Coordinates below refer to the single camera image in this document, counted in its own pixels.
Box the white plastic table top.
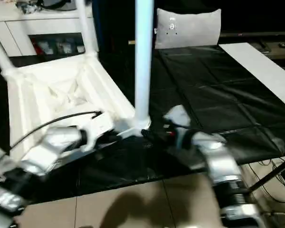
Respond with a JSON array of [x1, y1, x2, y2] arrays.
[[1, 53, 153, 162]]

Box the black work surface mat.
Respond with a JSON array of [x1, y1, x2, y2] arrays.
[[0, 45, 285, 205]]

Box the grey pillow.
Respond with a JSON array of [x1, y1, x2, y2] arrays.
[[154, 8, 222, 50]]

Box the black work table leg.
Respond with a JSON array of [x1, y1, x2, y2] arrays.
[[248, 156, 285, 193]]

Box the white flat board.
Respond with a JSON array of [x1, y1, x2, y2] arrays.
[[218, 42, 285, 110]]

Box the white sideboard with glass doors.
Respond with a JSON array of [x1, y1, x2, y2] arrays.
[[0, 0, 100, 58]]

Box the black tangled item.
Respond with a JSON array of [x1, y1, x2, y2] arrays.
[[16, 0, 43, 15]]

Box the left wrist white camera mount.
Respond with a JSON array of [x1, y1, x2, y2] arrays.
[[82, 111, 115, 153]]

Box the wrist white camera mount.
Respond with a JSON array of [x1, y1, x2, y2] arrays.
[[82, 111, 115, 153], [162, 105, 191, 148]]

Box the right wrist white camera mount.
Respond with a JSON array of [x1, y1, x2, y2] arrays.
[[162, 105, 191, 148]]

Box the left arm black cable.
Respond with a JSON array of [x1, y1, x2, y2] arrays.
[[9, 110, 105, 151]]

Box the black rail with red mark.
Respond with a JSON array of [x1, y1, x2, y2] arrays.
[[219, 32, 285, 38]]

